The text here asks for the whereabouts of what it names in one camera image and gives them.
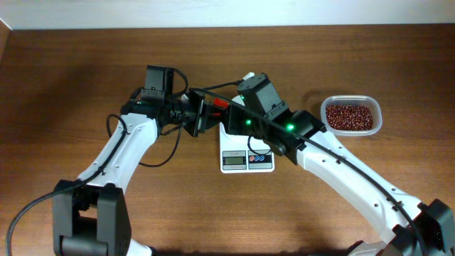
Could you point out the clear plastic container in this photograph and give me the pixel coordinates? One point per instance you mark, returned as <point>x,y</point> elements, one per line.
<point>362,100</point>

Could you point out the orange measuring scoop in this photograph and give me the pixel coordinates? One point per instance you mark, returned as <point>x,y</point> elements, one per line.
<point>220,107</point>

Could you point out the white digital kitchen scale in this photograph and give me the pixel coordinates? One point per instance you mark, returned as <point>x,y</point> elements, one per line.
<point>240,155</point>

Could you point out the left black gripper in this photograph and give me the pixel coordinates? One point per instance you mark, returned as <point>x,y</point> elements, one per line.
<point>195,118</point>

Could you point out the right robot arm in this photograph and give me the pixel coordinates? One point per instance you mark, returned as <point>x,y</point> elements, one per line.
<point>406,225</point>

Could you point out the red beans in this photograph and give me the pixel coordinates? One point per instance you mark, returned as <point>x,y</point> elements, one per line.
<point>349,117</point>

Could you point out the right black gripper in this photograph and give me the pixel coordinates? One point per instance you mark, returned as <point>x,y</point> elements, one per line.
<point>227,119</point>

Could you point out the white round bowl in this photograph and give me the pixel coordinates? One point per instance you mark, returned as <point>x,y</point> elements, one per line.
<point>238,99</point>

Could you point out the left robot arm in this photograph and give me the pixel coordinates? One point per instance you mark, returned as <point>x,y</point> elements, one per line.
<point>90,215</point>

